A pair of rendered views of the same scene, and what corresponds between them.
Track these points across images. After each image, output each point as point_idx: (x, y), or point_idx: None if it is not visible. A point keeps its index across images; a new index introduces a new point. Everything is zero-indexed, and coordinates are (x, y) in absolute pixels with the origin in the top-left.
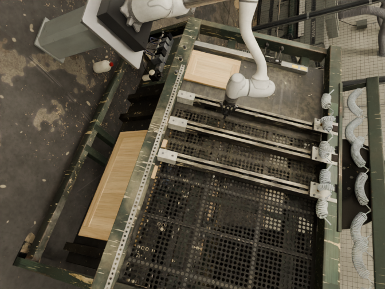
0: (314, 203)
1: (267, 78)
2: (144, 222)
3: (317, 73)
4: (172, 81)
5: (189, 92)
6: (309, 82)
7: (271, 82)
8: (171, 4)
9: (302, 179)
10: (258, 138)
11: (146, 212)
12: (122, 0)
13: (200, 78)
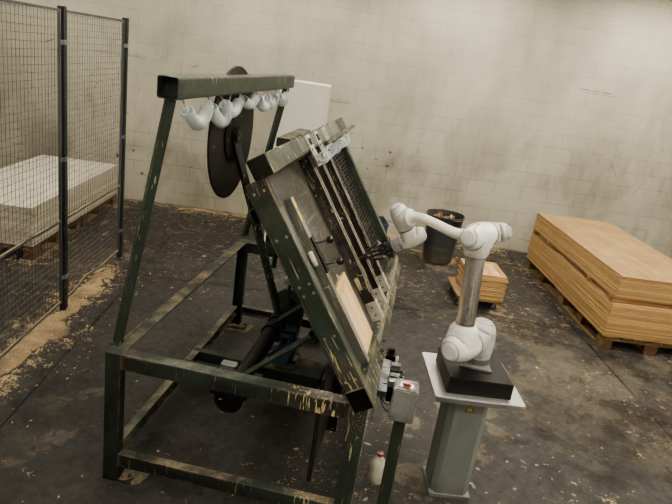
0: (316, 148)
1: (411, 209)
2: (383, 267)
3: (274, 182)
4: (383, 335)
5: (378, 307)
6: (286, 190)
7: (405, 206)
8: (478, 318)
9: (230, 173)
10: (346, 216)
11: (382, 269)
12: (491, 365)
13: (363, 316)
